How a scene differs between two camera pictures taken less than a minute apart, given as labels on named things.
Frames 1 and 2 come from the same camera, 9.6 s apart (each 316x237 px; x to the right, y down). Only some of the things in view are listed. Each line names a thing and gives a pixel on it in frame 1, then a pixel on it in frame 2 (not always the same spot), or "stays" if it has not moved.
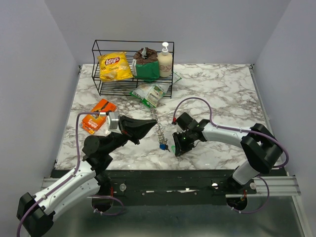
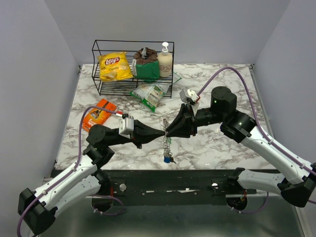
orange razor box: [92, 123] stays
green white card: [176, 77] stays
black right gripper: [180, 148] to [187, 127]
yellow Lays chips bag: [114, 66] stays
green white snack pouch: [150, 94] stays
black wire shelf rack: [124, 87] stays
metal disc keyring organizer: [162, 139] to [166, 145]
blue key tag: [163, 146] to [167, 159]
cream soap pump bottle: [165, 60] stays
